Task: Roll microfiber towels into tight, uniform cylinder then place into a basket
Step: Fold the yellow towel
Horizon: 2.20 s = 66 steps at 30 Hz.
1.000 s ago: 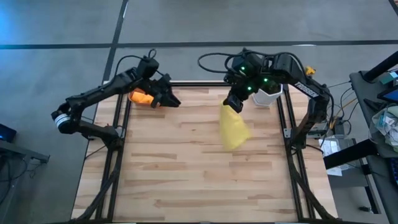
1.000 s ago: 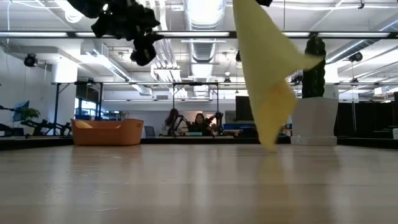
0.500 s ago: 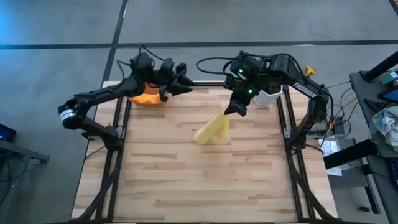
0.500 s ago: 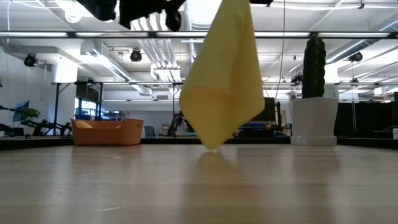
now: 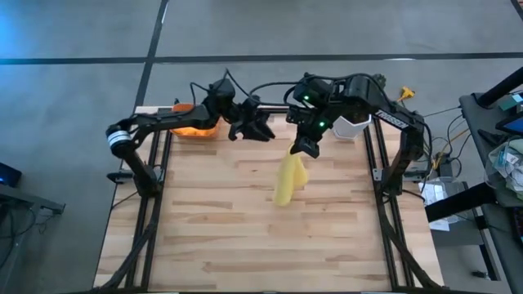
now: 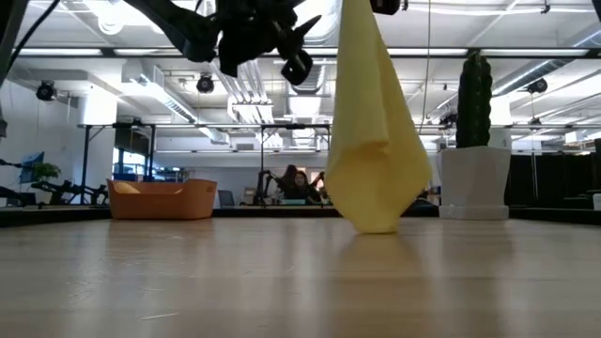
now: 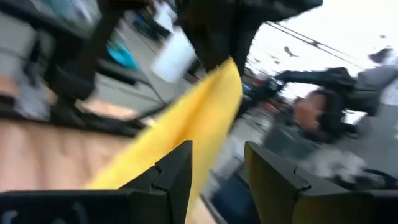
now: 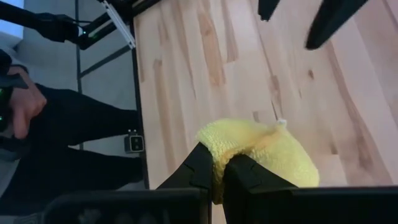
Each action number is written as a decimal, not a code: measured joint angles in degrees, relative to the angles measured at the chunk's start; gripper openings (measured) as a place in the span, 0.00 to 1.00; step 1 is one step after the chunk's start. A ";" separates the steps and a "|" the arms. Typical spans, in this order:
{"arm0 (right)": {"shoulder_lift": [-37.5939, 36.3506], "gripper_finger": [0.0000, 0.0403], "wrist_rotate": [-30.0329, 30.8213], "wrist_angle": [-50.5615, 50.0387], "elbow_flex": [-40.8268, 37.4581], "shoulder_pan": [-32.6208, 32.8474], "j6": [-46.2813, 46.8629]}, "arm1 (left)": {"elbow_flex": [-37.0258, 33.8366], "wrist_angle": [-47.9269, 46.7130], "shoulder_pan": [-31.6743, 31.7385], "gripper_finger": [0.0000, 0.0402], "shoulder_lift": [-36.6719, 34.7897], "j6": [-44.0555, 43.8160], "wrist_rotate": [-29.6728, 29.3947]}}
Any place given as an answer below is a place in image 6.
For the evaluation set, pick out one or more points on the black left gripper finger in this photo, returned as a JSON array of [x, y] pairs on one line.
[[300, 29], [297, 68]]

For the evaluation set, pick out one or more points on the yellow microfiber towel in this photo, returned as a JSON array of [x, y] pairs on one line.
[[375, 141]]

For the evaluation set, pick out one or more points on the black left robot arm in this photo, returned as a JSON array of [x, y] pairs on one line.
[[178, 28]]

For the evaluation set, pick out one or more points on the black background robot arm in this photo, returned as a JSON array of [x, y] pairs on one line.
[[70, 188], [260, 185]]

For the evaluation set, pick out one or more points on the orange plastic basket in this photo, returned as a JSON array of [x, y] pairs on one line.
[[162, 202]]

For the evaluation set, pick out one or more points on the black ceiling spotlight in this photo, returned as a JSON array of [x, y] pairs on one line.
[[205, 84], [46, 90], [537, 86]]

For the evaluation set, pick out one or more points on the person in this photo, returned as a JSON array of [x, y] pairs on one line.
[[287, 173], [300, 185]]

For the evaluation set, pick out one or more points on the green cactus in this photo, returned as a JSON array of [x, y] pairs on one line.
[[474, 103]]

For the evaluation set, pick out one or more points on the black overhead crossbeam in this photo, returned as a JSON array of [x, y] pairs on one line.
[[108, 52]]

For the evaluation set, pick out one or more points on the grey background laptop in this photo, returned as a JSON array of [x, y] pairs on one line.
[[225, 198]]

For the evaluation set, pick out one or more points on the white faceted plant pot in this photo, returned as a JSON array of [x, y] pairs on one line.
[[474, 183]]

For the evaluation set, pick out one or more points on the black partition panels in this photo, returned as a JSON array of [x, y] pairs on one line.
[[554, 180]]

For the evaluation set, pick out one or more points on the leafy green background plant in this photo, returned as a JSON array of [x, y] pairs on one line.
[[44, 171]]

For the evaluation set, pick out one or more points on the small white box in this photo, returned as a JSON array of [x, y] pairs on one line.
[[597, 202]]

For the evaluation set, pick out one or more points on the black background rig frame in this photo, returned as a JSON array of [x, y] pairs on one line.
[[85, 159]]

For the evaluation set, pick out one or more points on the black diagonal frame strut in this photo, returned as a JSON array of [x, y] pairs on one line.
[[598, 7], [11, 28]]

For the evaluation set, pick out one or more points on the blue wall poster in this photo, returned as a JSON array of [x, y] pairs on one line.
[[30, 164]]

